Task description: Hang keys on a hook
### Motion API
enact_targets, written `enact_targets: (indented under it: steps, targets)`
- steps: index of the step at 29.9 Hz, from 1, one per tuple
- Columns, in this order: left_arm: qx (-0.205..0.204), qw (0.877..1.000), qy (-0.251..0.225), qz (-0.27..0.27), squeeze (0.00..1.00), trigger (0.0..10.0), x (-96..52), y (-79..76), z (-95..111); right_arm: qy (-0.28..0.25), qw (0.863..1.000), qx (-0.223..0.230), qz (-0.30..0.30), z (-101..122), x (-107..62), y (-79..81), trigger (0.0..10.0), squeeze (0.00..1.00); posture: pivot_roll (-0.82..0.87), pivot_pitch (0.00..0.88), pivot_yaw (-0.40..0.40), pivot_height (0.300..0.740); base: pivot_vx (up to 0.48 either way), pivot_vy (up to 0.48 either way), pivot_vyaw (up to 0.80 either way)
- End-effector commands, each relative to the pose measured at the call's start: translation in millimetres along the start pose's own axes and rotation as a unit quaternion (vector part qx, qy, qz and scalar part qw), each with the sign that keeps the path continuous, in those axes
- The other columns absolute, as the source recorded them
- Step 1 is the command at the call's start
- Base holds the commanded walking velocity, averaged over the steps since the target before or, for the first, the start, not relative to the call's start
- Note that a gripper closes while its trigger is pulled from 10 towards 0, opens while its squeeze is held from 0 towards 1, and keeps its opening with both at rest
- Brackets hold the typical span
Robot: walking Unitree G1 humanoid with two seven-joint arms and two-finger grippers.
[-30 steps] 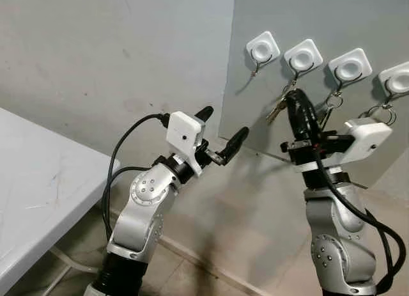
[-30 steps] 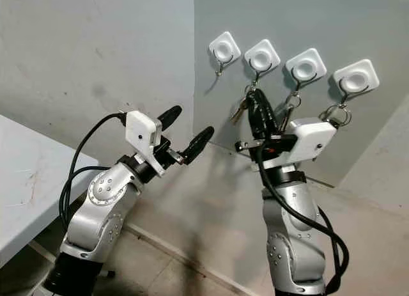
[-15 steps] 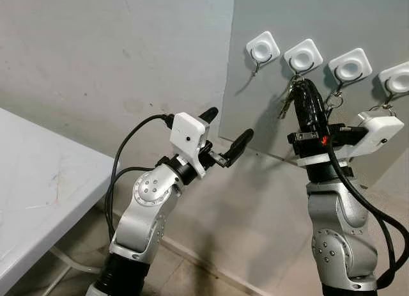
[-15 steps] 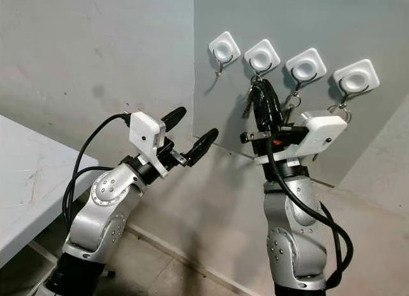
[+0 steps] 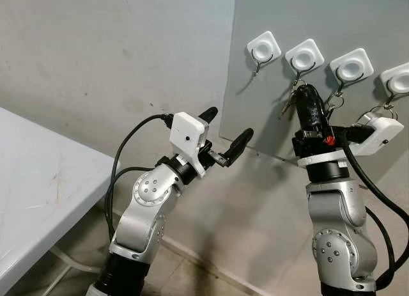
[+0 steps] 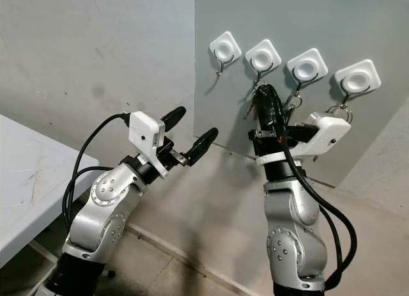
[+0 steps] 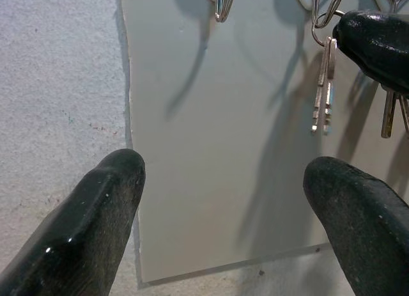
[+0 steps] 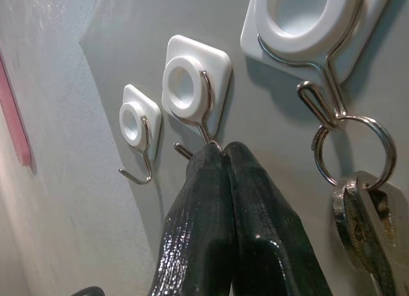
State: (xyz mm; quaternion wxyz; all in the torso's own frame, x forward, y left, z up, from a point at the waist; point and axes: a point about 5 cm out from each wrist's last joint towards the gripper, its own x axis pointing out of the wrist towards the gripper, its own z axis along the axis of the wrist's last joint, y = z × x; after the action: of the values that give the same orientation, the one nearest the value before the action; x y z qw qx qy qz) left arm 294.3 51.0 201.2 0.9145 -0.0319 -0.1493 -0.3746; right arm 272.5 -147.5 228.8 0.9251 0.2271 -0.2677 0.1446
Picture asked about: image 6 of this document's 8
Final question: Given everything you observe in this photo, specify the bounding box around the metal key ring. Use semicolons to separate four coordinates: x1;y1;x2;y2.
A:
331;103;356;124
284;93;303;115

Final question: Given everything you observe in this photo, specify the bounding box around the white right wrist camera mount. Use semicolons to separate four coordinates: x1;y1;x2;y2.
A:
256;111;351;167

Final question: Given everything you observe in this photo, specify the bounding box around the white table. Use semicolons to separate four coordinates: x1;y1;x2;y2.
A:
0;115;100;268

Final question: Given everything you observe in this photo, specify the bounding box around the metal keys bunch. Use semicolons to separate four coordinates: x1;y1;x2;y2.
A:
243;85;260;121

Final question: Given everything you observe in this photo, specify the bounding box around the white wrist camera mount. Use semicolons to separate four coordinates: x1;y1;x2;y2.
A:
256;111;351;167
129;111;164;177

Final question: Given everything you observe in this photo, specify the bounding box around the grey wall board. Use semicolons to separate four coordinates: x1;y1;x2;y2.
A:
192;0;409;187

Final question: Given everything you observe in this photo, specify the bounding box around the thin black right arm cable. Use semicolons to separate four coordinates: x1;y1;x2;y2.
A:
318;205;343;287

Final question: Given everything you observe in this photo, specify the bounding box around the white square wall hook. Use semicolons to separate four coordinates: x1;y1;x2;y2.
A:
209;31;242;75
286;48;328;95
334;59;382;108
245;39;282;86

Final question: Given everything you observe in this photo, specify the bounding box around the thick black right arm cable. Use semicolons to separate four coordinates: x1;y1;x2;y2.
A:
280;133;357;290

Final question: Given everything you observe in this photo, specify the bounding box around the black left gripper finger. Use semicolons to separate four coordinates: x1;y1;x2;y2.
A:
186;128;220;167
161;106;188;132

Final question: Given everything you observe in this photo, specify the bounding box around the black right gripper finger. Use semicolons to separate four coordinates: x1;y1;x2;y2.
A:
252;86;273;135
262;86;286;134

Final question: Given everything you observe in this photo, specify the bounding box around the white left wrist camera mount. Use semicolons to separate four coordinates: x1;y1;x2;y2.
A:
129;111;164;177

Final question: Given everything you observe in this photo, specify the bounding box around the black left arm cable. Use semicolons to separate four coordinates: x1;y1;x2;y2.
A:
65;113;134;198
61;166;112;233

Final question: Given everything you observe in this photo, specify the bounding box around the white metal table leg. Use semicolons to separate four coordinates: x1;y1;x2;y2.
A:
31;240;66;296

